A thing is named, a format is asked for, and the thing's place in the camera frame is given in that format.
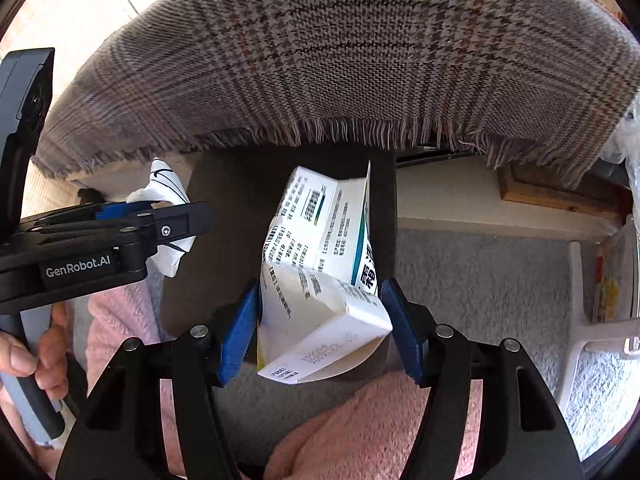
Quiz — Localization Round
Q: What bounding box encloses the grey plaid tablecloth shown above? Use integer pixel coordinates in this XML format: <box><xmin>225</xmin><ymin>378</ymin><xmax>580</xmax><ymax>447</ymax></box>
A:
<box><xmin>34</xmin><ymin>0</ymin><xmax>639</xmax><ymax>186</ymax></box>

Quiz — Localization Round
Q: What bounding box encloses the person's left hand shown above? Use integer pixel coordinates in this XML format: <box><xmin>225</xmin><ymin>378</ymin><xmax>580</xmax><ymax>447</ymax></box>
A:
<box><xmin>0</xmin><ymin>301</ymin><xmax>71</xmax><ymax>402</ymax></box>

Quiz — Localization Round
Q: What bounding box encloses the white paper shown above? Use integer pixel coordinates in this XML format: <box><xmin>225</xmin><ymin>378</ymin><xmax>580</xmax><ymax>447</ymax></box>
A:
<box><xmin>124</xmin><ymin>157</ymin><xmax>198</xmax><ymax>279</ymax></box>

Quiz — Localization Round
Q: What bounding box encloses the white medicine box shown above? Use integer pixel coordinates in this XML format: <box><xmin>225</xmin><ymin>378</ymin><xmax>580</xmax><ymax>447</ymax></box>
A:
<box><xmin>257</xmin><ymin>166</ymin><xmax>393</xmax><ymax>385</ymax></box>

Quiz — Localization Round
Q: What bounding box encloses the black trash bin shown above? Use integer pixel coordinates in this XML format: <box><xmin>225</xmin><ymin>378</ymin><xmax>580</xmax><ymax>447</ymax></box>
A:
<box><xmin>160</xmin><ymin>143</ymin><xmax>397</xmax><ymax>366</ymax></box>

